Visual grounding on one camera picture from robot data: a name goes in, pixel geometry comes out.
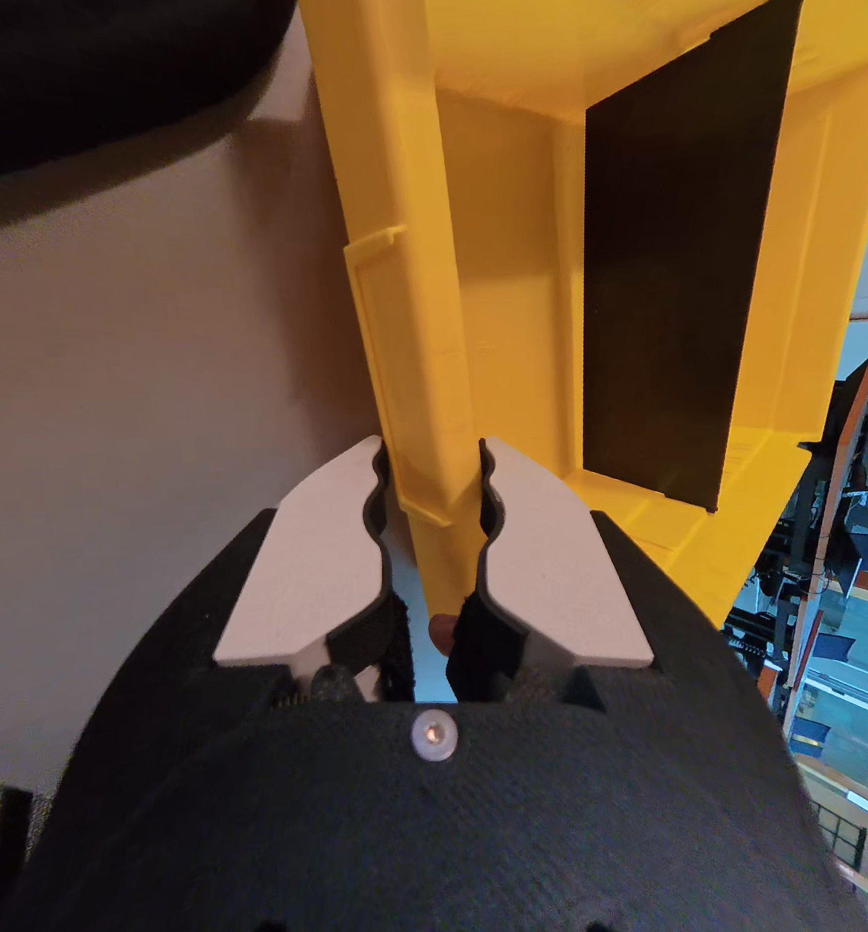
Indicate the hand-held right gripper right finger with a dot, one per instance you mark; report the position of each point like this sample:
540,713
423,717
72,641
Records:
558,575

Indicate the yellow plastic bin with divider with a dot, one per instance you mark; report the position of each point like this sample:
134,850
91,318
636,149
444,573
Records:
405,218

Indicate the black bin divider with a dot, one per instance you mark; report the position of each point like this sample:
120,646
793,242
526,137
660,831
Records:
667,291

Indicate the person's right hand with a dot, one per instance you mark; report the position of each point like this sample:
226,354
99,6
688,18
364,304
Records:
443,632

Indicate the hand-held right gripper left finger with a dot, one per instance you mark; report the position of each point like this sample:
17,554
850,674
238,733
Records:
317,568

